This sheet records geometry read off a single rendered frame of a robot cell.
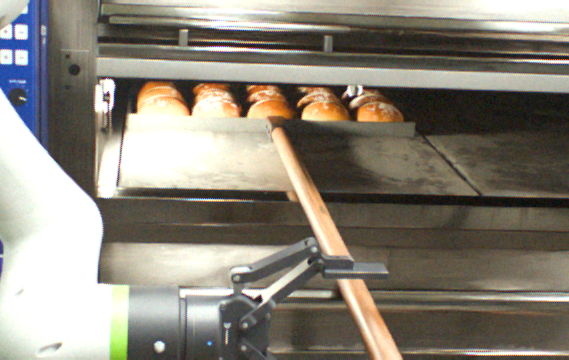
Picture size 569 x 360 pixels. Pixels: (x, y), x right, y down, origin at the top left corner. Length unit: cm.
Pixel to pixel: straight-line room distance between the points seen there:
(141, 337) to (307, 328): 66
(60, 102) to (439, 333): 69
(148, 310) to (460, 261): 79
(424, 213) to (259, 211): 26
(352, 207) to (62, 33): 51
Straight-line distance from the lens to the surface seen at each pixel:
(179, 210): 176
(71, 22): 171
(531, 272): 192
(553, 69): 166
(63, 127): 174
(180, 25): 160
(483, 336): 189
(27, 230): 125
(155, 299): 121
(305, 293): 142
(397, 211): 180
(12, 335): 121
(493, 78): 163
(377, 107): 227
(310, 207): 166
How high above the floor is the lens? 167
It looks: 15 degrees down
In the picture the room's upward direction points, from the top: 3 degrees clockwise
